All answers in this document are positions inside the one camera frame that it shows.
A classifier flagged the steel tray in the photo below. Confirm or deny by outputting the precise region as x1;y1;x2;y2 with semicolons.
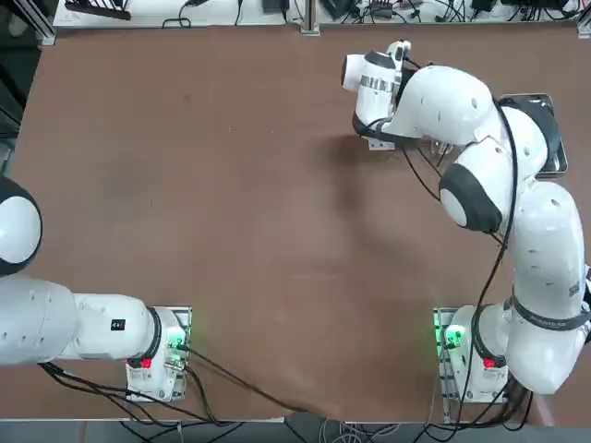
498;93;568;179

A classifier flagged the black cable across table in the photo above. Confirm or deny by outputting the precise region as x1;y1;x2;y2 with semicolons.
184;345;324;414

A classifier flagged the aluminium camera post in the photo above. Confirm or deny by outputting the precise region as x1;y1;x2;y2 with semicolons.
299;0;321;37

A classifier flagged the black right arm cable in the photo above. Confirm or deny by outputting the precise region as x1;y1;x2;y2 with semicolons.
399;45;591;424

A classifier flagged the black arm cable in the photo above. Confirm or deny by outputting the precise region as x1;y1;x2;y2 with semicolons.
399;45;591;424
36;362;223;425

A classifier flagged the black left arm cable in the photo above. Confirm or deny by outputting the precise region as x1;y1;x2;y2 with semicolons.
36;362;223;425

